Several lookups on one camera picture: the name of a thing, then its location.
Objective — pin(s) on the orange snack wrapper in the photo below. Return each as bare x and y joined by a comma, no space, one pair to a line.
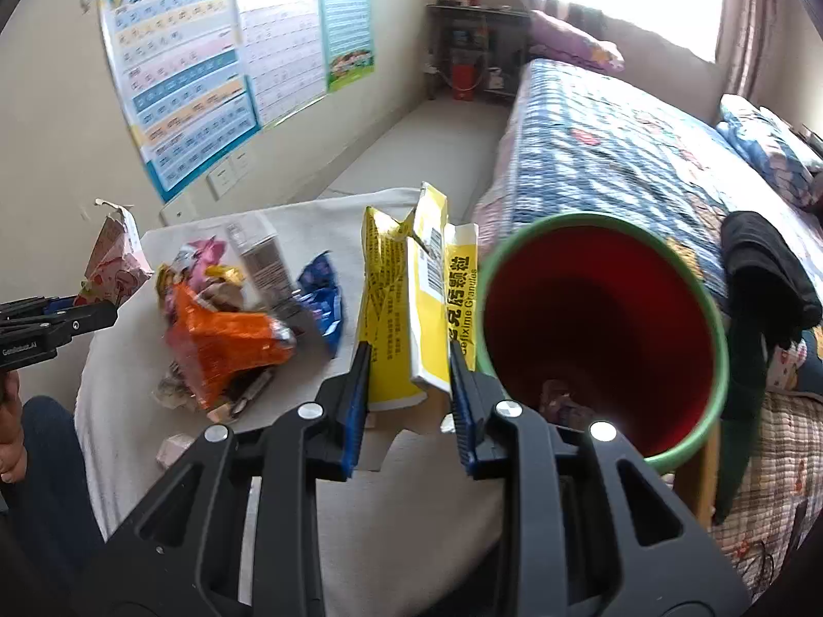
218,347

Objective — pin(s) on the white wall socket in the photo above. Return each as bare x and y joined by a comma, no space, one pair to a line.
178,211

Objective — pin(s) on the yellow medicine box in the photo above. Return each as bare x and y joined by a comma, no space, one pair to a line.
427,308

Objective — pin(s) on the white wall switch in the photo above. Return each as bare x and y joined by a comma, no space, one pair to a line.
229,178

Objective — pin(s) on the person's leg in jeans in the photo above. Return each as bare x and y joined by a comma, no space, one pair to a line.
58,475

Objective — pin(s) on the purple floral pillow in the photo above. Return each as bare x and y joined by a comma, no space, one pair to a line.
572,38

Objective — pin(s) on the person's left hand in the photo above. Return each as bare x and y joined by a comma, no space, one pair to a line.
8,450

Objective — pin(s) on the pink paper scrap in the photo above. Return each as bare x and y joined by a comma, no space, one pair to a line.
175,451

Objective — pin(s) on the small yellow candy wrapper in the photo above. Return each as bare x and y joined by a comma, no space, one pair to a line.
225,274

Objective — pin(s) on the black garment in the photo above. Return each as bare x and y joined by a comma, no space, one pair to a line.
768,270

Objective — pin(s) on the white cloth covered table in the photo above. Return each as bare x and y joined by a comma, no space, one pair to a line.
128,398

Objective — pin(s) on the blue floral pillow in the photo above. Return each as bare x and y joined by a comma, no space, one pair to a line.
765,141

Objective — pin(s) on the white chart wall poster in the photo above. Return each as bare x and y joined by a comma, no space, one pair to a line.
276,45

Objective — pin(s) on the red container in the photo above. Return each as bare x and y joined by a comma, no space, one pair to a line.
464,80

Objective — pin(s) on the white drink carton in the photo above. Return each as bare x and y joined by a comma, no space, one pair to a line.
260,257

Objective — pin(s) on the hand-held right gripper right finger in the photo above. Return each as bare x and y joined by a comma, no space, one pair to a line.
460,411

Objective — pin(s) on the green bordered wall poster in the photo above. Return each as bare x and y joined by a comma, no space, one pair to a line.
347,19

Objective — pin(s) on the bed with blue quilt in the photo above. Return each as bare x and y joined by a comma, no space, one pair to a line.
611,141

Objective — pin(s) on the dark metal shelf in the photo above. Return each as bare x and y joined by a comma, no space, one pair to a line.
488,19

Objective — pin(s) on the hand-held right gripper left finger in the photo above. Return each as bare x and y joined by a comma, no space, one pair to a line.
357,411

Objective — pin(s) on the pink curtain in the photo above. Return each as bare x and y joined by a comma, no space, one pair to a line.
752,13

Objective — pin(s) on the blue snack wrapper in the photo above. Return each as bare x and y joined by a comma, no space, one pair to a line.
321,295

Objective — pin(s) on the dark green garment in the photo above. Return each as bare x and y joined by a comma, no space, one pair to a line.
742,411

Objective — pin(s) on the blue chart wall poster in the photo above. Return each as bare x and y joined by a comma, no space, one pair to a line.
180,77

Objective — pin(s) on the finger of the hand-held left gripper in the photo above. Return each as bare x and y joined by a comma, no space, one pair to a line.
26,307
90,320

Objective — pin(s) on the pink snack wrapper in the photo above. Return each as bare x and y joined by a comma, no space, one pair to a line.
206,250

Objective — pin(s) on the wooden stool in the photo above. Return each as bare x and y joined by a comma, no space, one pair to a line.
697,488

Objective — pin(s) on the crumpled white paper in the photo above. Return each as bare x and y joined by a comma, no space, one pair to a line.
168,392

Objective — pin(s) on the silver wrapper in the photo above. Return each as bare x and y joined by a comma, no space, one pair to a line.
247,392

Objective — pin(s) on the red bin with green rim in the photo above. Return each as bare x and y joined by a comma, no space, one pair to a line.
643,308

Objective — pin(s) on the yellow snack bar wrapper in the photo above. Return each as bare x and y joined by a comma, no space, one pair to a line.
166,289

